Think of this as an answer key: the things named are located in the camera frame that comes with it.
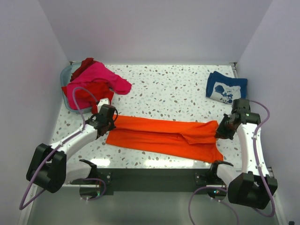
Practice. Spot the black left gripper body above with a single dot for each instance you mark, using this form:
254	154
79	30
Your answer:
110	124

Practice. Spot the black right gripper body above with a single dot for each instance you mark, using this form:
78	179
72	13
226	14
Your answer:
226	130

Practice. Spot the orange t-shirt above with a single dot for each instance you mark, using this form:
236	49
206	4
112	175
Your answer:
192	140

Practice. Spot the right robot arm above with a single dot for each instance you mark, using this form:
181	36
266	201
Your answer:
253	186

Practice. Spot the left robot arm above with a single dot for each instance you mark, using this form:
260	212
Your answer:
49	169

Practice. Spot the folded blue printed t-shirt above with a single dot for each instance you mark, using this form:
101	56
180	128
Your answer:
225	89

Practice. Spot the pink t-shirt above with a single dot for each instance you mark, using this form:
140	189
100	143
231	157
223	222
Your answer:
95	83

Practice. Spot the dark red t-shirt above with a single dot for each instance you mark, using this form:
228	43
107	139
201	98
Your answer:
84	65

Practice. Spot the light blue plastic basket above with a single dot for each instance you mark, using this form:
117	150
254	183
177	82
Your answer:
65	77

